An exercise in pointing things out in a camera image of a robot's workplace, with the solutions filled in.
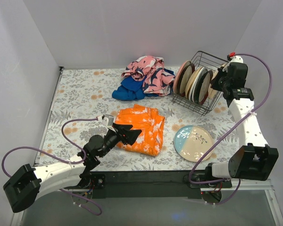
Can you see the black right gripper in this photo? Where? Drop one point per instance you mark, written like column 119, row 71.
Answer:
column 223, row 83

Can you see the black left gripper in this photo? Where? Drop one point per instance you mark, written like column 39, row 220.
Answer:
column 120, row 133

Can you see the tan bird pattern plate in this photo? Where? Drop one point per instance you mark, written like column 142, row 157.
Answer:
column 211, row 91

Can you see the red rimmed black plate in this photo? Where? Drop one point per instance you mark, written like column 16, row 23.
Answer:
column 206, row 79

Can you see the white blue striped plate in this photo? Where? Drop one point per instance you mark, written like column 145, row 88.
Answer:
column 196, row 95

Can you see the blue and cream plate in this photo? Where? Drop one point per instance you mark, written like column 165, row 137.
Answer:
column 192, row 142

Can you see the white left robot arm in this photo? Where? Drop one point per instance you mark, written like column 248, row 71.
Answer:
column 28, row 183

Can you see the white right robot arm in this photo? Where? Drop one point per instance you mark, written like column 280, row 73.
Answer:
column 255, row 159

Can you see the orange tie-dye folded shorts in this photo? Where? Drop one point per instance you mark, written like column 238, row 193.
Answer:
column 150, row 123

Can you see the white blue rimmed plate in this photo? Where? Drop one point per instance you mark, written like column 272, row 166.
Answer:
column 192, row 91

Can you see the blue cloth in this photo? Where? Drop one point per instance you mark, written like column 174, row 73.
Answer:
column 129, row 91

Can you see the yellow rimmed plate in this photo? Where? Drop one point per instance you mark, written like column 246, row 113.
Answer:
column 191, row 81

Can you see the brown rimmed cream plate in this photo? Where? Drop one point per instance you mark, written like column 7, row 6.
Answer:
column 185, row 72

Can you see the floral table mat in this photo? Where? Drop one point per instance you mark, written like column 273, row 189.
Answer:
column 82, row 95

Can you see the pink plate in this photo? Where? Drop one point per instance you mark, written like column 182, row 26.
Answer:
column 175, row 82

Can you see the pink navy patterned cloth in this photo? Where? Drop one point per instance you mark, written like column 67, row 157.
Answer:
column 151, row 73

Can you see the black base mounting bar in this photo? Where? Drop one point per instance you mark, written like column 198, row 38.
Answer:
column 144, row 184

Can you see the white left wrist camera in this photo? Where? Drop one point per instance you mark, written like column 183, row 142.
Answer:
column 108, row 120

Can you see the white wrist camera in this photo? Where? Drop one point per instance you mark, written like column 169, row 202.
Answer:
column 108, row 120
column 234, row 58

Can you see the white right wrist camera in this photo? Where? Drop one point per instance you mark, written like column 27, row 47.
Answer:
column 234, row 58

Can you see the black wire dish rack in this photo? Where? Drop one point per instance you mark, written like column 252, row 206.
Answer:
column 211, row 62

